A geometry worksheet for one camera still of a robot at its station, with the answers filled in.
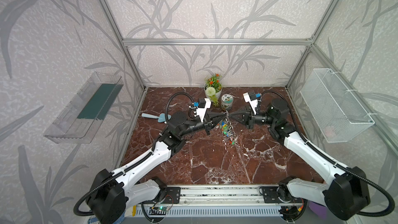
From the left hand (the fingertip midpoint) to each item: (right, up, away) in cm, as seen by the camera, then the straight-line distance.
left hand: (226, 113), depth 63 cm
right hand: (+3, 0, +3) cm, 4 cm away
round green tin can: (+5, +5, +39) cm, 39 cm away
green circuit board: (-29, -45, +7) cm, 54 cm away
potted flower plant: (-4, +13, +37) cm, 39 cm away
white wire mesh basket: (+46, -1, -1) cm, 46 cm away
